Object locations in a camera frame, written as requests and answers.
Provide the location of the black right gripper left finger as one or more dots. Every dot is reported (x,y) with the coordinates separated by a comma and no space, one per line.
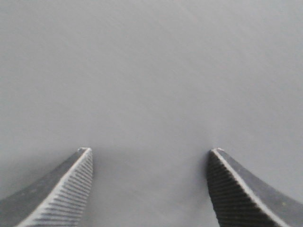
(58,199)

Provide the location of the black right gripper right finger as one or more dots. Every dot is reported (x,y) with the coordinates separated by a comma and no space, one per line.
(240,199)

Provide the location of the fridge door with white liner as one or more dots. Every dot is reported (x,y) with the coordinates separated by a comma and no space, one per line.
(151,86)

